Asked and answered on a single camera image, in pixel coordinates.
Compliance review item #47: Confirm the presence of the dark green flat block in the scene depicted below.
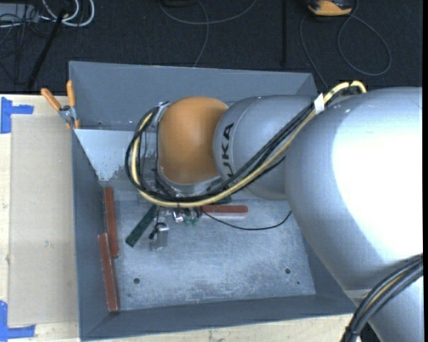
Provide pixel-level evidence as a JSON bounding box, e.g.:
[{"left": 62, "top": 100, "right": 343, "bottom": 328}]
[{"left": 125, "top": 204, "right": 158, "bottom": 248}]

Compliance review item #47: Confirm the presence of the red-brown flat block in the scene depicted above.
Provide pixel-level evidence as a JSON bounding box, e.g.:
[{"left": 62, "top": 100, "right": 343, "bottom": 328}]
[
  {"left": 200, "top": 204, "right": 250, "bottom": 215},
  {"left": 103, "top": 187, "right": 120, "bottom": 259},
  {"left": 97, "top": 232, "right": 121, "bottom": 314}
]

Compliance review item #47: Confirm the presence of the grey metal bin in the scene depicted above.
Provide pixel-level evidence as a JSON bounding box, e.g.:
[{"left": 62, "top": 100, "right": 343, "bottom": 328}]
[{"left": 68, "top": 61, "right": 358, "bottom": 342}]

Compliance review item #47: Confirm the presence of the brown cardboard board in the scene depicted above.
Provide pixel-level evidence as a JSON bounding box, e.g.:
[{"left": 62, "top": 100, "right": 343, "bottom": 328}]
[{"left": 6, "top": 114, "right": 80, "bottom": 329}]

